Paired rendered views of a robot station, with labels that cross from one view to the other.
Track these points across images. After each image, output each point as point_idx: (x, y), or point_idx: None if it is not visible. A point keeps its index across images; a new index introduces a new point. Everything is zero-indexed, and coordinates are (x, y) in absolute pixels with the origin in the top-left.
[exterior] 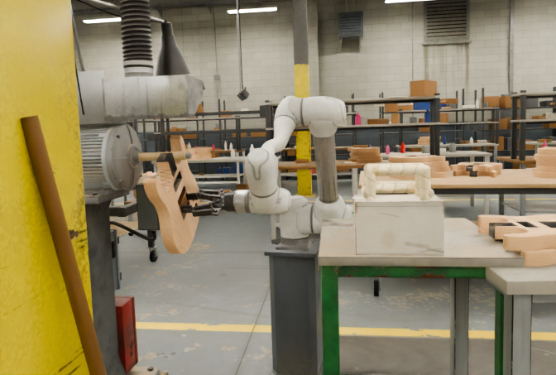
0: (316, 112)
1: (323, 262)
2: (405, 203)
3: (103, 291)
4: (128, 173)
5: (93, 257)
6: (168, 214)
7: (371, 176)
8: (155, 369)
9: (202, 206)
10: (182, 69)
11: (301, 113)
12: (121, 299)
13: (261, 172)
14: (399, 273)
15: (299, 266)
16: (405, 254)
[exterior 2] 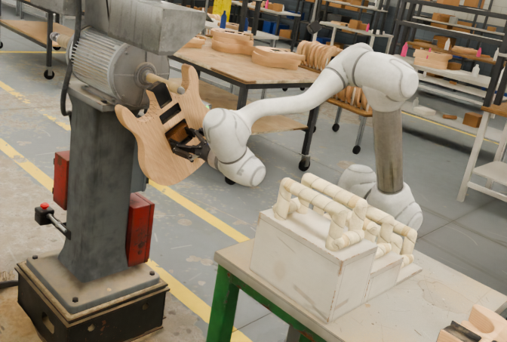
0: (368, 77)
1: (216, 258)
2: (304, 240)
3: (113, 189)
4: (135, 90)
5: (103, 157)
6: (142, 144)
7: (282, 191)
8: (155, 275)
9: (184, 147)
10: None
11: (353, 72)
12: (142, 201)
13: (210, 137)
14: (281, 314)
15: None
16: (290, 297)
